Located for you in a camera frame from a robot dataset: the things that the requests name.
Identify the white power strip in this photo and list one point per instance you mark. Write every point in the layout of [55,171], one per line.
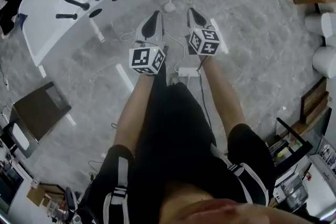
[187,72]

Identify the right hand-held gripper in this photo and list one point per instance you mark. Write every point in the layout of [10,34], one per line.
[206,42]

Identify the black chair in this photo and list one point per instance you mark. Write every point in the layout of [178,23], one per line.
[71,202]

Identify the white bathtub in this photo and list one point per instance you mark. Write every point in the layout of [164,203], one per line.
[47,34]

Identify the black metal rack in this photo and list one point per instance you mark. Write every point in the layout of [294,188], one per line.
[296,149]

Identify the stack of wooden boards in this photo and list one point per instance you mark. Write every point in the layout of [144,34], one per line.
[315,102]

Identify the person's right forearm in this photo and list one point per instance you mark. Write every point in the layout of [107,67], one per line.
[223,97]

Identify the person's left forearm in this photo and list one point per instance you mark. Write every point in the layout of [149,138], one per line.
[131,118]

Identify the black hand shower wand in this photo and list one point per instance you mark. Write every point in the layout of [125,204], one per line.
[67,16]

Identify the person's grey shoe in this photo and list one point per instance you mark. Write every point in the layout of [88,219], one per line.
[175,79]

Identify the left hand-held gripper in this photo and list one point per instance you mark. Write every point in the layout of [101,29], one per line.
[143,59]

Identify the person's black-clothed body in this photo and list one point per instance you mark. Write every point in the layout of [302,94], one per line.
[170,126]

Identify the clear plastic storage box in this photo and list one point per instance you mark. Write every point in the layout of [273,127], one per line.
[291,191]

